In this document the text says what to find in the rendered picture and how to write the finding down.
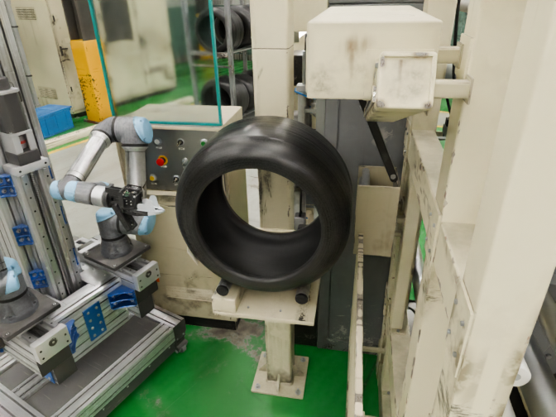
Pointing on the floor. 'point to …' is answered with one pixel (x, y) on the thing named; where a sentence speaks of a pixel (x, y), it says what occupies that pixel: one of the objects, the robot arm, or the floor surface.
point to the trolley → (242, 81)
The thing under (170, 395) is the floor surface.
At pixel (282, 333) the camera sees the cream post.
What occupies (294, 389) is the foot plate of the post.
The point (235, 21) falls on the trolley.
